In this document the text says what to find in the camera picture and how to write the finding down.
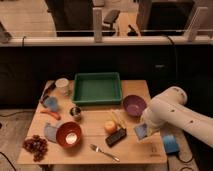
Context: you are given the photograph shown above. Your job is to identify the blue cylinder on floor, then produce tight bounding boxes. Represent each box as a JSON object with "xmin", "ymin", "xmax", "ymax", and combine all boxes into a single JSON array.
[{"xmin": 163, "ymin": 135, "xmax": 180, "ymax": 154}]

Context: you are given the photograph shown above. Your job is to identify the blue small cup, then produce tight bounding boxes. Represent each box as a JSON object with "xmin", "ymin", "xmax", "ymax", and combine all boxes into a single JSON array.
[{"xmin": 44, "ymin": 97, "xmax": 59, "ymax": 112}]

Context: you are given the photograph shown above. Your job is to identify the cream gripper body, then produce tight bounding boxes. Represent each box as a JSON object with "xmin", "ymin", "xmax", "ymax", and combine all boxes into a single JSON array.
[{"xmin": 138, "ymin": 124, "xmax": 159, "ymax": 141}]

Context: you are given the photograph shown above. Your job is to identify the orange carrot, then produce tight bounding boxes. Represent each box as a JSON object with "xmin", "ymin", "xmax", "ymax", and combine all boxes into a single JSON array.
[{"xmin": 40, "ymin": 109, "xmax": 61, "ymax": 120}]

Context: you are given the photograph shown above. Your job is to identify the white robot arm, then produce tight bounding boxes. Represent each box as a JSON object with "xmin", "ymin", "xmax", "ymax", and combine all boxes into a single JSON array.
[{"xmin": 140, "ymin": 86, "xmax": 213, "ymax": 148}]

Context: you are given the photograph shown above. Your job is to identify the yellow banana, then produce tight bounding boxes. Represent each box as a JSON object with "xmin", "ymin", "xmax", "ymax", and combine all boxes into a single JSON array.
[{"xmin": 111, "ymin": 110, "xmax": 126, "ymax": 129}]

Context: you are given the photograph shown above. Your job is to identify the silver fork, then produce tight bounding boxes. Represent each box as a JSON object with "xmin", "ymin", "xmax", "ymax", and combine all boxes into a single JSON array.
[{"xmin": 90, "ymin": 144, "xmax": 120, "ymax": 162}]

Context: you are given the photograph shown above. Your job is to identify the metal cup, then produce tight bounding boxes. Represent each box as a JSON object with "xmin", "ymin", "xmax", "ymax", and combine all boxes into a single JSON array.
[{"xmin": 70, "ymin": 106, "xmax": 81, "ymax": 121}]

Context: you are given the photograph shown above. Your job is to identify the red bowl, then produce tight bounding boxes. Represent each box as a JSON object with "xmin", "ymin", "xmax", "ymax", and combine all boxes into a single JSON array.
[{"xmin": 56, "ymin": 122, "xmax": 82, "ymax": 148}]

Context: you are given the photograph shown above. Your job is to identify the black rectangular block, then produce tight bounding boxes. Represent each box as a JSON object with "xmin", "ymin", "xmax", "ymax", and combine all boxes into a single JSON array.
[{"xmin": 105, "ymin": 129, "xmax": 127, "ymax": 147}]

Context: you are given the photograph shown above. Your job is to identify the white cup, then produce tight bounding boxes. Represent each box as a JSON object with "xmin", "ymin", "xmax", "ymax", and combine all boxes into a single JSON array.
[{"xmin": 55, "ymin": 78, "xmax": 69, "ymax": 95}]

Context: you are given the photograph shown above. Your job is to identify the black office chair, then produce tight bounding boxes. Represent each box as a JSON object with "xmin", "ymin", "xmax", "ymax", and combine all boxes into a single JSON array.
[{"xmin": 102, "ymin": 10, "xmax": 120, "ymax": 36}]

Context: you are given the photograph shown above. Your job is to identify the wooden table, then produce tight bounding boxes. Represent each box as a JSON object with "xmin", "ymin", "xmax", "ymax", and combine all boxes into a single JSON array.
[{"xmin": 17, "ymin": 80, "xmax": 167, "ymax": 166}]

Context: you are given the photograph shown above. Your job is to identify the white horizontal rail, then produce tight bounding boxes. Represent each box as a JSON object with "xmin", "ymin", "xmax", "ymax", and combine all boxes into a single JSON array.
[{"xmin": 0, "ymin": 36, "xmax": 213, "ymax": 47}]

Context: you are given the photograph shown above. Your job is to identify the blue sponge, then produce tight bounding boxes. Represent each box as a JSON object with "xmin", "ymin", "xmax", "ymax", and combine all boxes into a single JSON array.
[{"xmin": 134, "ymin": 123, "xmax": 147, "ymax": 140}]

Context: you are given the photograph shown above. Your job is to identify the purple bowl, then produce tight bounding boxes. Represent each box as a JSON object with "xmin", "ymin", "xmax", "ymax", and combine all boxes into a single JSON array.
[{"xmin": 123, "ymin": 95, "xmax": 147, "ymax": 117}]

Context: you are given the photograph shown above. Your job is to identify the blue cloth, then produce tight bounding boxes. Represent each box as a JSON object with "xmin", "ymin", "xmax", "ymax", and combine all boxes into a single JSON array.
[{"xmin": 44, "ymin": 122, "xmax": 62, "ymax": 143}]

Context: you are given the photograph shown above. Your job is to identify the bunch of dark grapes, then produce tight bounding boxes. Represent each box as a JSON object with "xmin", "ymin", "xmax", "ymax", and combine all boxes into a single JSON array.
[{"xmin": 22, "ymin": 135, "xmax": 48, "ymax": 162}]

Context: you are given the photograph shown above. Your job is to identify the green plastic tray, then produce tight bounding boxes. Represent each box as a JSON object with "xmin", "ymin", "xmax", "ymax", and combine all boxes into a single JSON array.
[{"xmin": 72, "ymin": 72, "xmax": 122, "ymax": 106}]

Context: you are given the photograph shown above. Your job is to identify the orange fruit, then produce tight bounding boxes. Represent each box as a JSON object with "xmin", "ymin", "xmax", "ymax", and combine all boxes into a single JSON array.
[{"xmin": 104, "ymin": 120, "xmax": 117, "ymax": 134}]

